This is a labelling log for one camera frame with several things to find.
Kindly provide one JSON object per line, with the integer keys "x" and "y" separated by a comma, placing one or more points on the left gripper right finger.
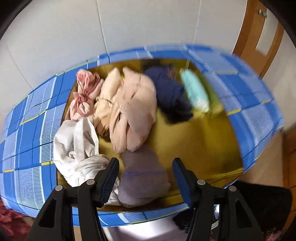
{"x": 236, "y": 221}

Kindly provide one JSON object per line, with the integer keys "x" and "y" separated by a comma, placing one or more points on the beige cream garment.
{"x": 104, "y": 102}

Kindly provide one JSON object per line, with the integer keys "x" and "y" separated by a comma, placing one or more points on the blue plaid cloth cover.
{"x": 29, "y": 174}

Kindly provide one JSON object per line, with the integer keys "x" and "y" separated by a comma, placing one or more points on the pink floral garment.
{"x": 88, "y": 88}

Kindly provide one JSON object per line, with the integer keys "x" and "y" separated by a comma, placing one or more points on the black trouser leg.
{"x": 270, "y": 205}

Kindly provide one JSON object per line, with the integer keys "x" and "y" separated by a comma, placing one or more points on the dark red gold-lined box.
{"x": 206, "y": 143}

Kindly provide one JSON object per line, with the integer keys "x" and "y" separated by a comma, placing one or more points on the wooden door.
{"x": 259, "y": 38}

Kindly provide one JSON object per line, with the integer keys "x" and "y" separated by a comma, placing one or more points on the lavender sock roll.
{"x": 144, "y": 179}

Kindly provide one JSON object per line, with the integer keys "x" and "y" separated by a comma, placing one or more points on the teal cloth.
{"x": 195, "y": 91}

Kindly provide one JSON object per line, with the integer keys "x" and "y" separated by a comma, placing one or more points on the red fabric bag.
{"x": 13, "y": 226}

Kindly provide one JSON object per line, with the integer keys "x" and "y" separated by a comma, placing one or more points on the tan beige garment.
{"x": 133, "y": 112}

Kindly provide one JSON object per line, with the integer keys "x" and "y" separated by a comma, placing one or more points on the silver door handle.
{"x": 262, "y": 13}

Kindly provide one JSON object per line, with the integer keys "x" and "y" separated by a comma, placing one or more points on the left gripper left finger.
{"x": 55, "y": 219}

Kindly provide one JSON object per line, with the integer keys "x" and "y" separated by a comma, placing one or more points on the open white drawer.
{"x": 161, "y": 229}

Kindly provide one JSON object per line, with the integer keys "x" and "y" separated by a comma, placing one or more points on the navy blue garment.
{"x": 170, "y": 93}

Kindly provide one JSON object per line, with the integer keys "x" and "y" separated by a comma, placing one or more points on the white grey garment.
{"x": 76, "y": 152}

